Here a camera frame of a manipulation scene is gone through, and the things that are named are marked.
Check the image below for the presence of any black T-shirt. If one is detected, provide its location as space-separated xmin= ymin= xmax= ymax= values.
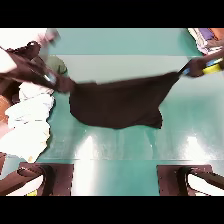
xmin=67 ymin=71 xmax=182 ymax=131

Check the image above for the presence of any green garment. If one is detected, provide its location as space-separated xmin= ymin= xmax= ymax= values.
xmin=45 ymin=54 xmax=69 ymax=77

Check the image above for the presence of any heap of clothes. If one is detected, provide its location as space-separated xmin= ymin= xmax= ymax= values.
xmin=0 ymin=80 xmax=56 ymax=164

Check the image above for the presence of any folded stack of clothes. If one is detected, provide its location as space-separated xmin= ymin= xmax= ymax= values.
xmin=187 ymin=28 xmax=224 ymax=56

